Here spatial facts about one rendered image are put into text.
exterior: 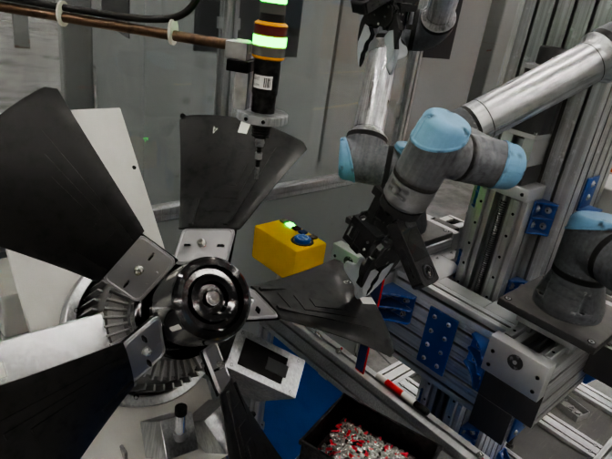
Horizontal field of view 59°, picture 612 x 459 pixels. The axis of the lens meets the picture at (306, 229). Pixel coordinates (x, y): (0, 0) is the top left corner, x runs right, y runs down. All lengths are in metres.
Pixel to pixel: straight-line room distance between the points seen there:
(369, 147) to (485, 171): 0.67
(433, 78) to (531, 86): 4.25
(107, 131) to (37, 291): 0.33
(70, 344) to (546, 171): 1.14
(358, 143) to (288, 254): 0.40
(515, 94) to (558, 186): 0.50
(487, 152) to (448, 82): 4.57
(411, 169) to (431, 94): 4.49
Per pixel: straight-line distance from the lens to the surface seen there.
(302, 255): 1.26
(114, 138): 1.10
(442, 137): 0.79
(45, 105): 0.78
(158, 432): 0.93
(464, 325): 1.45
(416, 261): 0.86
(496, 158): 0.86
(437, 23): 1.60
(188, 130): 0.98
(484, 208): 1.48
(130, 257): 0.79
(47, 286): 0.98
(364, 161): 1.46
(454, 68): 5.42
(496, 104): 1.00
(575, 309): 1.31
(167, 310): 0.75
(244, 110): 0.75
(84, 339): 0.86
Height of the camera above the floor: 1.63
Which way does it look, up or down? 24 degrees down
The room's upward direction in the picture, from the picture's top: 8 degrees clockwise
